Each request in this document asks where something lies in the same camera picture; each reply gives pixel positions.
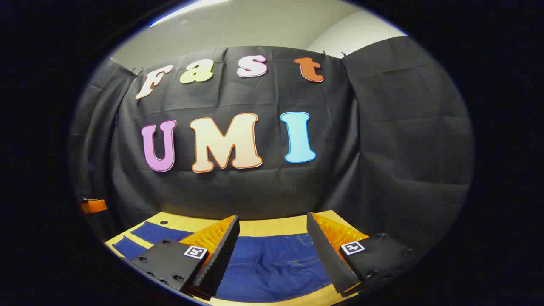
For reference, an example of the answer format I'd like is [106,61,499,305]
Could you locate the black backdrop cloth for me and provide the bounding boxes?
[68,36,474,264]

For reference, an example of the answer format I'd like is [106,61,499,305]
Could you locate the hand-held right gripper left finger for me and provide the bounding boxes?
[129,215,241,301]

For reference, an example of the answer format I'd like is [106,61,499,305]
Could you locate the blue denim jeans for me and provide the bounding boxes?
[111,220,336,303]

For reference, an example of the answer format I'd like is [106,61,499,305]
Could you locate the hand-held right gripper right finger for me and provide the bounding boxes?
[306,212,414,297]

